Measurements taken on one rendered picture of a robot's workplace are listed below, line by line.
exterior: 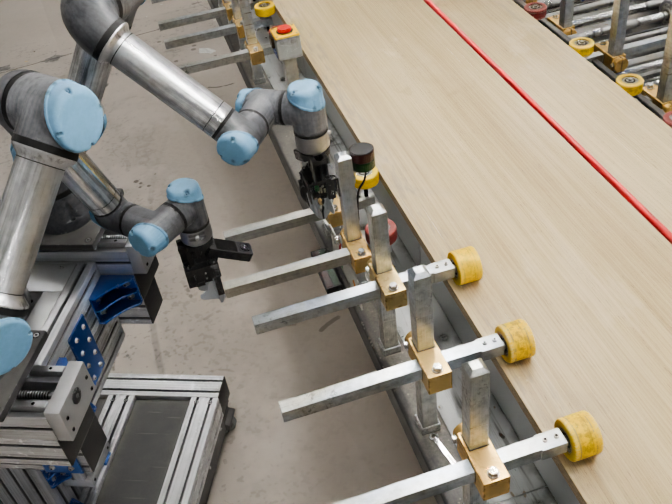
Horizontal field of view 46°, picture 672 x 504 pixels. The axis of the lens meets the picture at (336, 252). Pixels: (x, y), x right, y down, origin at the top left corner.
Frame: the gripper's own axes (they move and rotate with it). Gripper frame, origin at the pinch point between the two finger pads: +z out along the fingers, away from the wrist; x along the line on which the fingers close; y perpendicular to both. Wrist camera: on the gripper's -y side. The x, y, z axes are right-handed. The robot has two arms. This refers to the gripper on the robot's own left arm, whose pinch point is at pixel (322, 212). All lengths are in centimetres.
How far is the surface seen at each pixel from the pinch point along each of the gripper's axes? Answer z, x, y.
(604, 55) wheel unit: 16, 114, -62
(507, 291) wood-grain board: 10.6, 33.1, 32.0
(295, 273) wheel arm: 15.7, -9.2, 0.8
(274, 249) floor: 101, -2, -113
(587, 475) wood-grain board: 11, 25, 80
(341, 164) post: -10.1, 6.9, -2.9
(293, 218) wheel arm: 18.4, -3.6, -24.4
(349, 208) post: 3.3, 7.5, -2.9
